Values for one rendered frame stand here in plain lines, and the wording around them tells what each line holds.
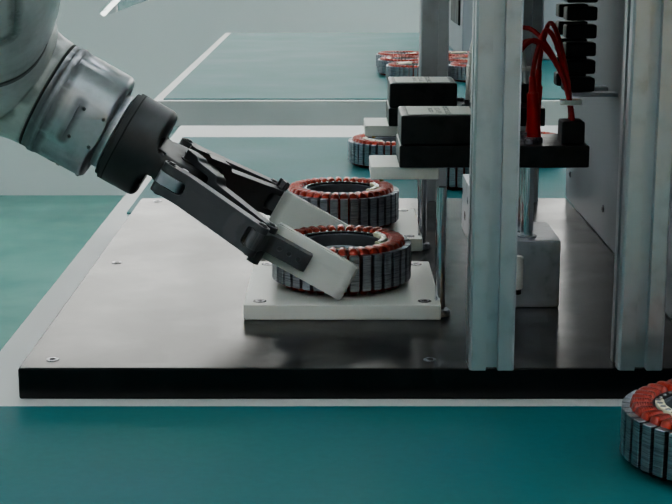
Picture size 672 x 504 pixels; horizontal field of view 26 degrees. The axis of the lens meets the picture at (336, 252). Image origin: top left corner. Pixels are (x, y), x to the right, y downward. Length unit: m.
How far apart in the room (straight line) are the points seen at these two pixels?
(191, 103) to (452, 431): 1.87
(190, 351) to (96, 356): 0.07
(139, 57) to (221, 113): 3.21
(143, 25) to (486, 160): 5.01
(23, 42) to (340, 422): 0.33
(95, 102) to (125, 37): 4.81
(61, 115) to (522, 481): 0.47
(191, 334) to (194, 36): 4.86
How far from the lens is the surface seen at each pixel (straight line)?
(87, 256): 1.44
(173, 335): 1.07
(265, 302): 1.11
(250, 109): 2.74
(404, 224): 1.41
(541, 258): 1.14
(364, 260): 1.12
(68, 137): 1.13
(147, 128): 1.13
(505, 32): 0.95
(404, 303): 1.11
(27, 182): 6.08
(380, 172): 1.13
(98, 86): 1.13
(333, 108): 2.73
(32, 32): 1.01
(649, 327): 1.00
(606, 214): 1.40
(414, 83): 1.36
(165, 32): 5.92
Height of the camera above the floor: 1.06
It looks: 12 degrees down
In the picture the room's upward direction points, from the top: straight up
